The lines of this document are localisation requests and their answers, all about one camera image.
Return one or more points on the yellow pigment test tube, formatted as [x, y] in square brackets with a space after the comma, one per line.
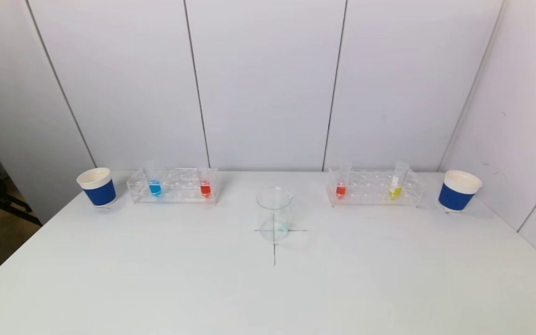
[395, 191]

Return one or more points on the clear glass beaker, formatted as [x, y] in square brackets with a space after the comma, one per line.
[268, 204]

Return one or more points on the red pigment test tube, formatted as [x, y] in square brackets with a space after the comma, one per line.
[341, 190]
[205, 189]

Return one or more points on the clear acrylic test tube rack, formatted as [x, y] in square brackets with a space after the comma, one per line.
[179, 188]
[370, 188]

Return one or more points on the blue pigment test tube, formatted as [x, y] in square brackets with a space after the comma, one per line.
[155, 187]

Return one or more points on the blue sleeved paper cup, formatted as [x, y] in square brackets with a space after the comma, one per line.
[99, 193]
[456, 196]

